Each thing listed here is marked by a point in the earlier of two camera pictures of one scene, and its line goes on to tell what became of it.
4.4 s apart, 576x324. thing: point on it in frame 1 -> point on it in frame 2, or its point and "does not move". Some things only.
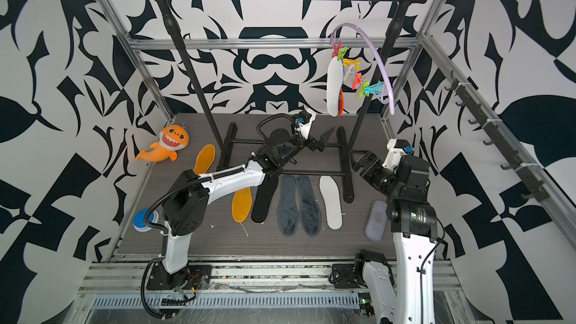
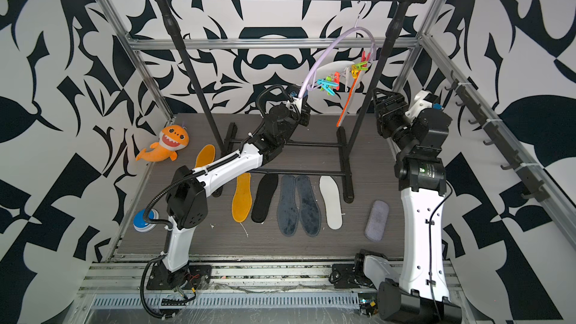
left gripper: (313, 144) -> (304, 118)
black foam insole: (264, 197) does not move
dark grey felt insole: (310, 211) does not move
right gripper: (370, 159) -> (392, 116)
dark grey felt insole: (287, 212) does not move
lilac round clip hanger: (358, 25) -> (355, 28)
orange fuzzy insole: (241, 204) does not move
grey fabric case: (376, 225) does not move
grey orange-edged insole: (340, 108) -> (352, 94)
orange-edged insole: (331, 196) does not move
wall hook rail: (532, 187) does not move
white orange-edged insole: (334, 83) -> (329, 68)
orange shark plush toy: (172, 139) does not move
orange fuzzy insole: (205, 160) does not move
